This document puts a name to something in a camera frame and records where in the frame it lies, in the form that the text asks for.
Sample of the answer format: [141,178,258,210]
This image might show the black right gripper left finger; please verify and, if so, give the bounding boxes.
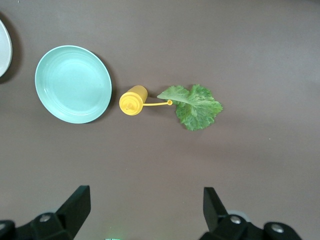
[0,185,91,240]

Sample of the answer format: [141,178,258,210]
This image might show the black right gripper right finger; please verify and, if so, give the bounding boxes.
[199,186,303,240]

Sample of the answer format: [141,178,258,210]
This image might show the green lettuce leaf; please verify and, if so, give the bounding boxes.
[156,84,224,132]

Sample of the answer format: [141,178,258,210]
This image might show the mint green plate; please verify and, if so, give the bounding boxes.
[34,44,113,125]

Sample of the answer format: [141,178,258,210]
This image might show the beige plate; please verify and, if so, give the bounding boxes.
[0,18,13,78]

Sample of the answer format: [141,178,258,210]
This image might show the yellow mustard squeeze bottle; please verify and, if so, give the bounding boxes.
[118,84,173,117]

